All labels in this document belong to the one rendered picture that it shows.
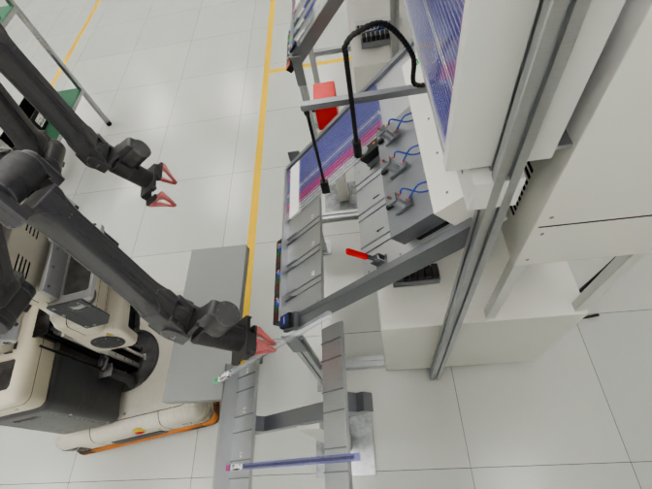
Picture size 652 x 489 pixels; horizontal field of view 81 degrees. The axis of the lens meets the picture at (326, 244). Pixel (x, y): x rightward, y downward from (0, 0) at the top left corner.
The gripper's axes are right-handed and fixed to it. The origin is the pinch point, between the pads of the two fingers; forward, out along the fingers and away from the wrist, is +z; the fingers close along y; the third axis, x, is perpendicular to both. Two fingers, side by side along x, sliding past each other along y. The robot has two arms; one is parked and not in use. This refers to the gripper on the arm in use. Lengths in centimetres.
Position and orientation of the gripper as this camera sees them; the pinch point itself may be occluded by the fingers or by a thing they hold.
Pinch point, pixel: (273, 346)
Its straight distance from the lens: 98.3
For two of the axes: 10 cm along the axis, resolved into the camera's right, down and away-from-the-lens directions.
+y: -0.7, -8.0, 5.9
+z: 7.7, 3.3, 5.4
